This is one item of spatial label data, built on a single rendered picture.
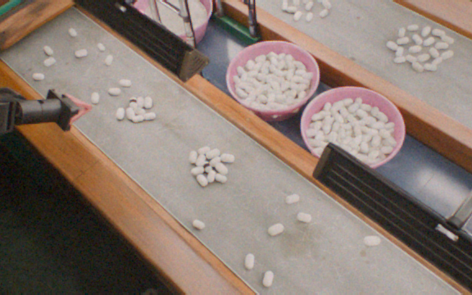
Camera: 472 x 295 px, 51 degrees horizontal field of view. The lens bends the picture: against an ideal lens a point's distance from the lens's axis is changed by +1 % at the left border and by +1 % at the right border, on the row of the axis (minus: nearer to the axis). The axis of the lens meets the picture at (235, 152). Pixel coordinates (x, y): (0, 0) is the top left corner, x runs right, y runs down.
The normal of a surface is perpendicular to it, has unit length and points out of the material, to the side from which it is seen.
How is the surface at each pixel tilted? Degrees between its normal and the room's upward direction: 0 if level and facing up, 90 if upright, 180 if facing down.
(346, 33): 0
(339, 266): 0
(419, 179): 0
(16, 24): 67
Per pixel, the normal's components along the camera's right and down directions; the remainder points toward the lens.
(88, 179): -0.08, -0.54
